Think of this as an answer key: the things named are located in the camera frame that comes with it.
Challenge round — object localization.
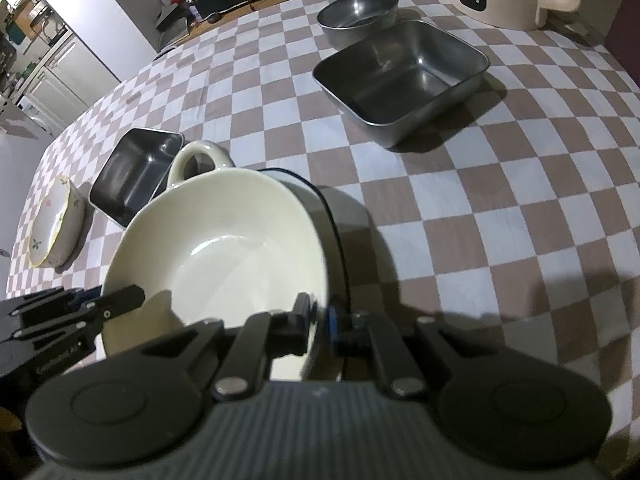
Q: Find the round steel bowl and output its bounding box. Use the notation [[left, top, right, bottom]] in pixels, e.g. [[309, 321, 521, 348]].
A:
[[316, 0, 400, 51]]

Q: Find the small square steel container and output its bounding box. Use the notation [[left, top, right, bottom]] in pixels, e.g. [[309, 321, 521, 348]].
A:
[[312, 20, 491, 149]]

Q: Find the cream bowl with handles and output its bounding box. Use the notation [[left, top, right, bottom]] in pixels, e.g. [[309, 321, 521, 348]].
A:
[[100, 140, 332, 382]]

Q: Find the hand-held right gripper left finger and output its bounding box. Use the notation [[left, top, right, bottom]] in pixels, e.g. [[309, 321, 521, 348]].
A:
[[142, 292, 319, 400]]

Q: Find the grey tray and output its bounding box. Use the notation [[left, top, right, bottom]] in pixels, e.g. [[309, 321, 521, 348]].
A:
[[154, 4, 195, 45]]

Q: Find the dark ladle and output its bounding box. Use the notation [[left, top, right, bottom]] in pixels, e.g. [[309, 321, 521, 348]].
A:
[[195, 10, 261, 26]]

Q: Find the floral yellow-rimmed ceramic bowl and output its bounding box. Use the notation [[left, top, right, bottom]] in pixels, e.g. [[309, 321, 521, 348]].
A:
[[27, 175, 87, 269]]

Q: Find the checkered tablecloth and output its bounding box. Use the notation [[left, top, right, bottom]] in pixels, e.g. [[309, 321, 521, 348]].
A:
[[5, 0, 640, 441]]

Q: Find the white kitchen floor cabinet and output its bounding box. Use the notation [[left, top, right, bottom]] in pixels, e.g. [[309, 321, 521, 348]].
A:
[[17, 35, 122, 128]]

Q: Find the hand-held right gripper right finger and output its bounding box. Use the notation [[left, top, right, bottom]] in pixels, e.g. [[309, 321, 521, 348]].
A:
[[326, 305, 502, 400]]

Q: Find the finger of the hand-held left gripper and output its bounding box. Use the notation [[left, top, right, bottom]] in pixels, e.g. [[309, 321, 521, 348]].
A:
[[0, 286, 104, 322], [14, 284, 147, 344]]

